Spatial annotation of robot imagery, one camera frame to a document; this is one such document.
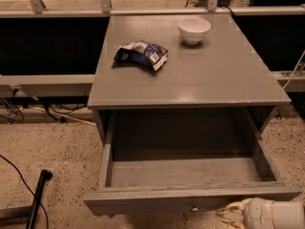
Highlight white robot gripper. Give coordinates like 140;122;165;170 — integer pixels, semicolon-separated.
215;198;305;229

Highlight grey top drawer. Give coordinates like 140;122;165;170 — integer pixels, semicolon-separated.
84;108;301;216

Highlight metal drawer knob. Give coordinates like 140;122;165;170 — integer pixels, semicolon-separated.
190;202;199;213

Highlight grey wooden cabinet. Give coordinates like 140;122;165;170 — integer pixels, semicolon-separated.
88;14;290;138

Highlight blue white chip bag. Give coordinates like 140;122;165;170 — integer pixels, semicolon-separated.
113;40;169;71

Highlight white ceramic bowl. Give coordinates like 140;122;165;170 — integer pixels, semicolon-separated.
178;18;212;45

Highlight black metal stand leg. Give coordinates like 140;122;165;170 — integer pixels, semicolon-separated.
26;170;52;229

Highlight white cable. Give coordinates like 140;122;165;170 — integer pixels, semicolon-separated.
281;50;305;91

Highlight black floor cable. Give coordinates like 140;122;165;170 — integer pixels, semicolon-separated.
0;154;50;229

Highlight black cable bundle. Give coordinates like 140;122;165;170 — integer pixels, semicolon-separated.
0;88;89;125

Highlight grey metal railing frame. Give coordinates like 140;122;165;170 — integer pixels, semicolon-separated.
0;0;305;98

